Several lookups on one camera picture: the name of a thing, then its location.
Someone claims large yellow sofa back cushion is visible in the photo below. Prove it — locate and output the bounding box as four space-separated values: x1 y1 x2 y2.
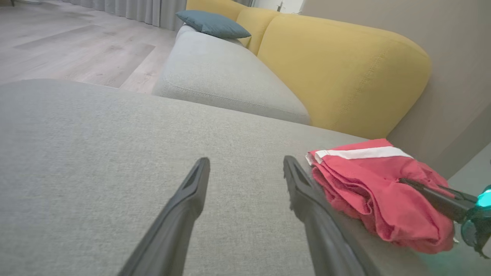
257 14 432 140

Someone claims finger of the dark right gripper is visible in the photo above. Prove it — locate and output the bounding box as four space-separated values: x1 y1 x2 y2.
399 177 473 223
437 184 479 204

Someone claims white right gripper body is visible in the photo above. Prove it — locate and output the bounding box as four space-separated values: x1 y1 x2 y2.
460 183 491 260

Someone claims grey sofa seat cushion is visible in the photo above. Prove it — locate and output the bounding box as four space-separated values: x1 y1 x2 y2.
152 25 311 125

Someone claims wide grey sofa seat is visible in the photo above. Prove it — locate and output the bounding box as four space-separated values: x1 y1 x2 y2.
0 78 491 276

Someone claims red shorts white trim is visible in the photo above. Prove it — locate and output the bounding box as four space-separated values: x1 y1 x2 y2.
305 138 458 255

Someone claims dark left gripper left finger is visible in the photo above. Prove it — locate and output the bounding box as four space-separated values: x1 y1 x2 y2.
117 157 211 276

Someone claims blue throw pillow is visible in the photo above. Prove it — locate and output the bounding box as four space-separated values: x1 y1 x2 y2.
175 10 252 40

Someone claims small yellow sofa back cushion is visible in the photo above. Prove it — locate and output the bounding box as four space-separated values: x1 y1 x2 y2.
236 7 281 56

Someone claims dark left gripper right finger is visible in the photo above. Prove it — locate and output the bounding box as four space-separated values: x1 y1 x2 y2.
283 155 382 276

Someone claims grey curtain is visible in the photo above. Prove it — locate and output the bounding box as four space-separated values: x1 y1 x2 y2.
63 0 188 31

